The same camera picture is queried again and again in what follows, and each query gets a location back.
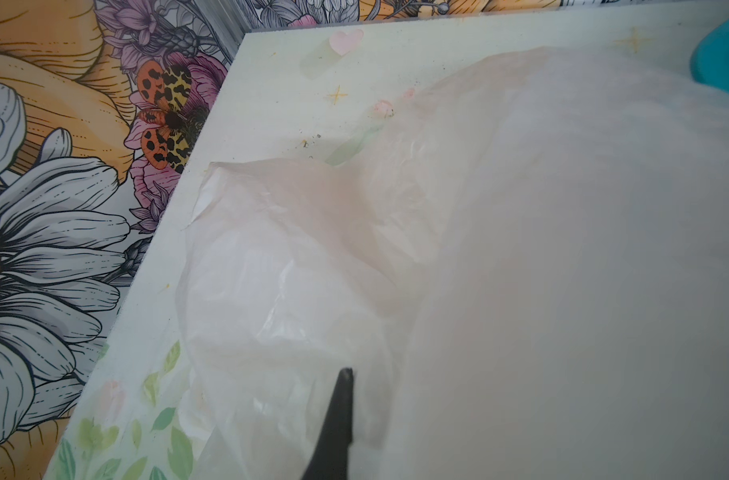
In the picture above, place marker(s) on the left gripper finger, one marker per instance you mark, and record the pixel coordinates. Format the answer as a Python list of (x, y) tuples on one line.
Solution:
[(330, 458)]

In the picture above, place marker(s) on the white plastic bag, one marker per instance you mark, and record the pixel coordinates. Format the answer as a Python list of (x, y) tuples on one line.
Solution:
[(525, 274)]

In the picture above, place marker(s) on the teal plastic basket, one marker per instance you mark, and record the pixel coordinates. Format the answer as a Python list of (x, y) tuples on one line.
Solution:
[(709, 63)]

